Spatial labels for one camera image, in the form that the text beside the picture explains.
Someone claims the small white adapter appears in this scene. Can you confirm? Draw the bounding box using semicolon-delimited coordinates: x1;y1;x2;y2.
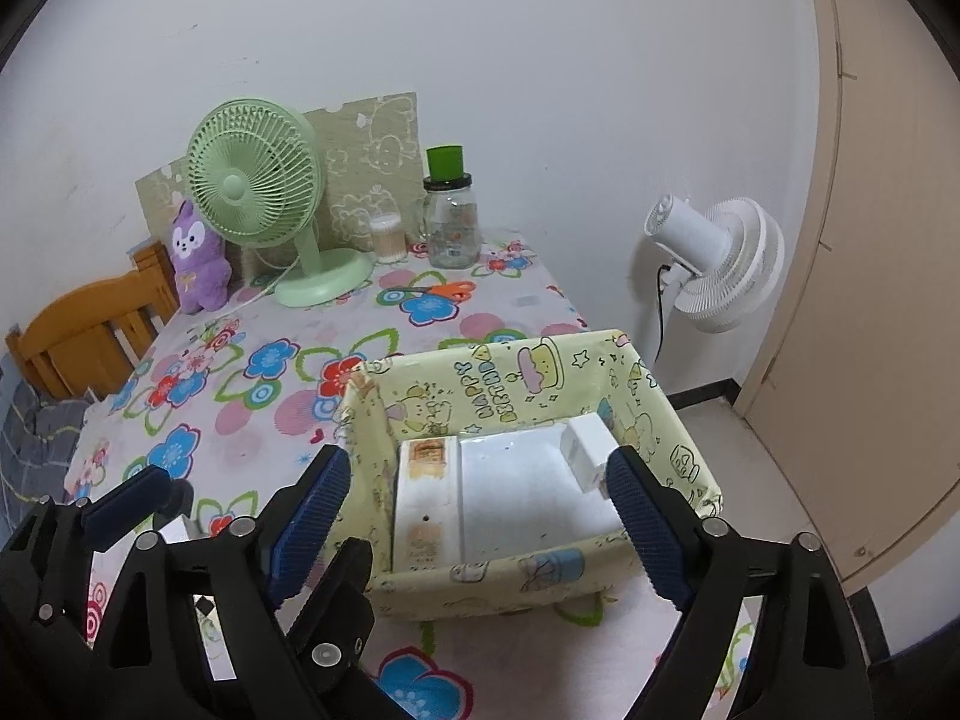
560;413;619;497

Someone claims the beige door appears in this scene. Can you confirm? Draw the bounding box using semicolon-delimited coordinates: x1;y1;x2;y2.
736;0;958;592

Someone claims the purple plush toy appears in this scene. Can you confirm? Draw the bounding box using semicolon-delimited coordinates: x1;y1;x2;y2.
169;200;231;314

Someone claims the green desk fan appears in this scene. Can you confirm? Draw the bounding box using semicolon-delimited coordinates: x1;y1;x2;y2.
185;98;373;309

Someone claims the white standing fan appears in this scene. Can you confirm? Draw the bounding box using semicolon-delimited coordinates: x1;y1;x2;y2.
644;195;786;333

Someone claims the glass jar green lid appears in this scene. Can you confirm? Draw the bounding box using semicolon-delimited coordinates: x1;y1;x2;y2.
423;145;482;270

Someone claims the yellow cartoon paper box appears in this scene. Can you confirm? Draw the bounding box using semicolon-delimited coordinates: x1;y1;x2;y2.
332;330;722;621

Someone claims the floral tablecloth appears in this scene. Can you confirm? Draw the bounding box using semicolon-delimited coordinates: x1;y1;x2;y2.
65;234;722;718

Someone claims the cotton swab container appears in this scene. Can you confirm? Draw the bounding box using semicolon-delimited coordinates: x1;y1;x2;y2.
370;213;407;263

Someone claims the blue plaid bedding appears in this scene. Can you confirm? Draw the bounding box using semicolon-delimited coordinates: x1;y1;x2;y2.
0;355;89;528

